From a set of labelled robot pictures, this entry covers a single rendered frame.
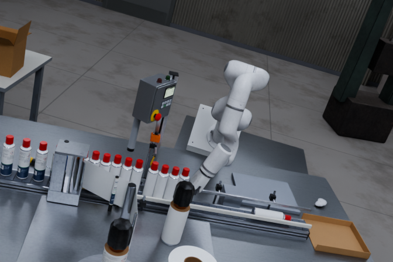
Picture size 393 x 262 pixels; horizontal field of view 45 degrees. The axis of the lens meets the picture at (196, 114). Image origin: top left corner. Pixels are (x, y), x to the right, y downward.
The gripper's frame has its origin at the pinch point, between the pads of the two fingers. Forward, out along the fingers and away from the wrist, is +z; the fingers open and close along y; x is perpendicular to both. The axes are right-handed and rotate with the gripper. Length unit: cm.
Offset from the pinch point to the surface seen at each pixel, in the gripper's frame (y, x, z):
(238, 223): 4.9, 29.0, -1.5
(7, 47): -132, -119, 36
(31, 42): -431, -126, 144
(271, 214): 1.7, 42.3, -13.3
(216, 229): 9.0, 19.5, 5.0
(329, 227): -8, 83, -18
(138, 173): 2.6, -28.3, 1.4
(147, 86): -1, -48, -37
